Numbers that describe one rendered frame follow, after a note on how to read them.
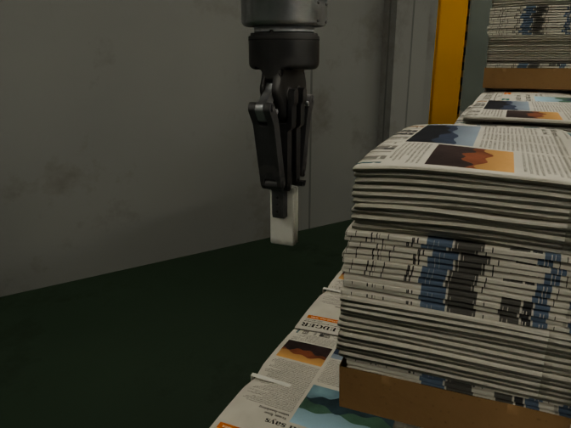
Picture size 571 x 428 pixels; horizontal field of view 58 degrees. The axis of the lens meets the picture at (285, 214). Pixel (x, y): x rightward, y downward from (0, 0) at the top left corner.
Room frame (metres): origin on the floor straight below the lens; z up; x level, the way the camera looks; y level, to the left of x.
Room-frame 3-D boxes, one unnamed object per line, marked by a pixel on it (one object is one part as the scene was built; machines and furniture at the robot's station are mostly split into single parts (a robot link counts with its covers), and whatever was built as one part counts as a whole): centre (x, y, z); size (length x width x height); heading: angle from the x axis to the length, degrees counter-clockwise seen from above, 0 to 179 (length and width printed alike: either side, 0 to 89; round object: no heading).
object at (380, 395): (0.49, -0.17, 0.86); 0.29 x 0.16 x 0.04; 157
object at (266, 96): (0.54, 0.02, 1.10); 0.05 x 0.02 x 0.05; 157
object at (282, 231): (0.57, 0.00, 0.96); 0.03 x 0.01 x 0.07; 67
